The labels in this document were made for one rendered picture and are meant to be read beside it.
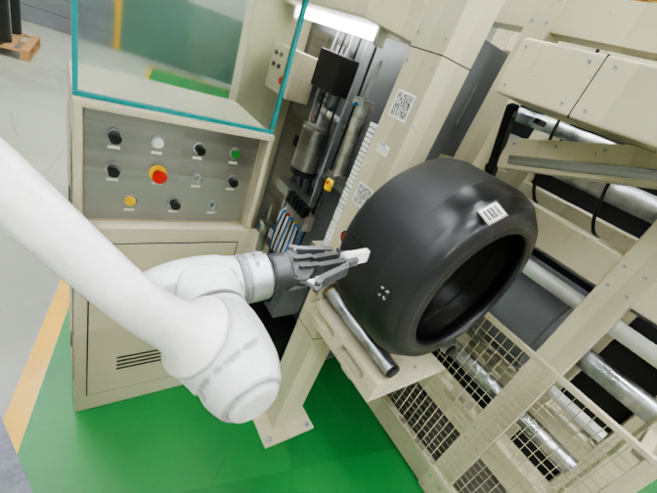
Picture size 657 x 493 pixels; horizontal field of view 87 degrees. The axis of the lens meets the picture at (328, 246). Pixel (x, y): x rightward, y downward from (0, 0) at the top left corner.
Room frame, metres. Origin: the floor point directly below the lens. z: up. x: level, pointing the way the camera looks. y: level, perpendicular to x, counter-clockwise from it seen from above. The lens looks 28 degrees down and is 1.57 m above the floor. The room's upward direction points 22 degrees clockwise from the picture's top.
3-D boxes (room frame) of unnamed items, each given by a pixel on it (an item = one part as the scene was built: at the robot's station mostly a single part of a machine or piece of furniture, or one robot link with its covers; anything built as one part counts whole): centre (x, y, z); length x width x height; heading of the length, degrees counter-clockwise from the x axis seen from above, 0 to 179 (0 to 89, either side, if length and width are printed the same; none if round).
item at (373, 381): (0.86, -0.18, 0.83); 0.36 x 0.09 x 0.06; 44
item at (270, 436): (1.13, -0.09, 0.01); 0.27 x 0.27 x 0.02; 44
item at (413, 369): (0.96, -0.28, 0.80); 0.37 x 0.36 x 0.02; 134
